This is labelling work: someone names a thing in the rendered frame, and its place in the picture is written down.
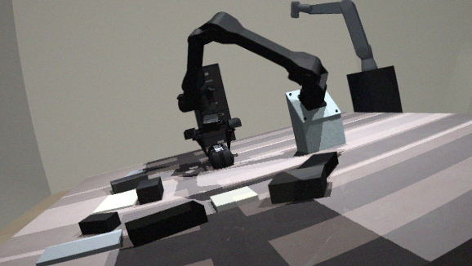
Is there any white flat panel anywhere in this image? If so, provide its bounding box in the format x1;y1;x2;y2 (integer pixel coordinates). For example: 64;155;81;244
92;190;138;214

